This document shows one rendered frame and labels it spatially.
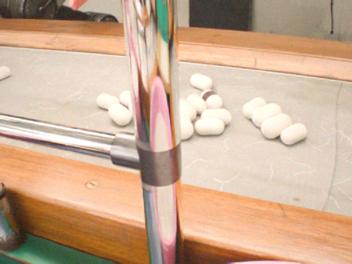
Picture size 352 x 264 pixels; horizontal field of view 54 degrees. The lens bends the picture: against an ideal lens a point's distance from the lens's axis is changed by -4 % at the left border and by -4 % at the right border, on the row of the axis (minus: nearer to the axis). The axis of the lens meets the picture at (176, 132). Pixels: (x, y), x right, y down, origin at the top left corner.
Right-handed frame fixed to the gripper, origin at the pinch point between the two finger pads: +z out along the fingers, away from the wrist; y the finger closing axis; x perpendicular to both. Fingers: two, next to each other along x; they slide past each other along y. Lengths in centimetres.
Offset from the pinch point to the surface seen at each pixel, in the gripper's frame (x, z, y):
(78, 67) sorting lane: 2.7, 10.5, 3.4
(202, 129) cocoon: -6.8, 20.7, 27.9
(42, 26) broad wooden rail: 8.6, -1.0, -13.2
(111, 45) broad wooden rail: 6.4, 3.8, 5.3
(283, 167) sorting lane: -7.6, 23.5, 36.7
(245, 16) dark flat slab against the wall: 158, -114, -3
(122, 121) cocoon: -7.3, 21.3, 18.9
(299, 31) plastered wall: 164, -110, 32
